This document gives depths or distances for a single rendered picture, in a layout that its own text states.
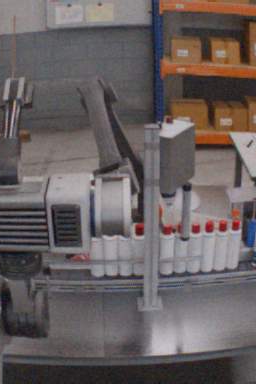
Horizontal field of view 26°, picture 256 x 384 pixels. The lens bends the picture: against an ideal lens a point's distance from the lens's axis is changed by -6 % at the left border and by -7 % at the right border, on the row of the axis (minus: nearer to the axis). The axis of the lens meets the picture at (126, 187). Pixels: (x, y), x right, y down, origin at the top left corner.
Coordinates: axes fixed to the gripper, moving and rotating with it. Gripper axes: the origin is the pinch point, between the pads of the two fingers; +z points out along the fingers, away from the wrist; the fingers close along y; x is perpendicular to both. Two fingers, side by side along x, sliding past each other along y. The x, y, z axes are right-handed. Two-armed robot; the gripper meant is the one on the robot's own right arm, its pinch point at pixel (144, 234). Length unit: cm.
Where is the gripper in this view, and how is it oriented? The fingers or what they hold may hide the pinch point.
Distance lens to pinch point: 219.8
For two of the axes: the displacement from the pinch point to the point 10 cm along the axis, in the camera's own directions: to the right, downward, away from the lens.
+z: 0.1, 9.1, 4.1
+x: 0.3, 4.1, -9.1
